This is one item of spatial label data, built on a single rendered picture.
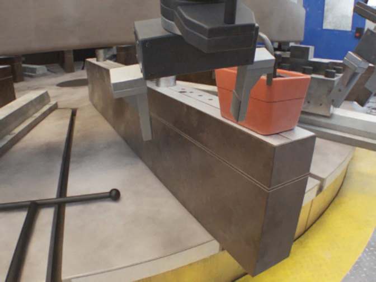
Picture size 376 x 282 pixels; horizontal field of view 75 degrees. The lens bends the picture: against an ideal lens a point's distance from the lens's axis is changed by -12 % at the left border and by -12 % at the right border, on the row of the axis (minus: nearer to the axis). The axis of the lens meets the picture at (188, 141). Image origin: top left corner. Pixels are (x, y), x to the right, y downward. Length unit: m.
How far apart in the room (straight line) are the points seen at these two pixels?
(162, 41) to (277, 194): 0.45
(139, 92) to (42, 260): 0.67
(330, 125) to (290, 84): 1.23
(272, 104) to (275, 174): 0.14
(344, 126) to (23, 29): 1.68
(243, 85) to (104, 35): 0.79
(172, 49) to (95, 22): 0.81
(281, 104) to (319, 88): 1.11
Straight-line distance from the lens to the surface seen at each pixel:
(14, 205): 1.12
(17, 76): 4.42
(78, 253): 0.87
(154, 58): 0.29
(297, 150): 0.62
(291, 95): 0.60
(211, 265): 1.01
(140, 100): 0.33
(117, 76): 0.32
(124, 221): 0.95
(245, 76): 0.36
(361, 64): 0.52
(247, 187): 0.65
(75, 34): 1.08
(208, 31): 0.21
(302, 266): 1.29
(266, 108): 0.57
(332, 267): 1.33
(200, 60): 0.31
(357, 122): 1.79
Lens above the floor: 0.89
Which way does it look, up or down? 22 degrees down
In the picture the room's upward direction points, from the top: straight up
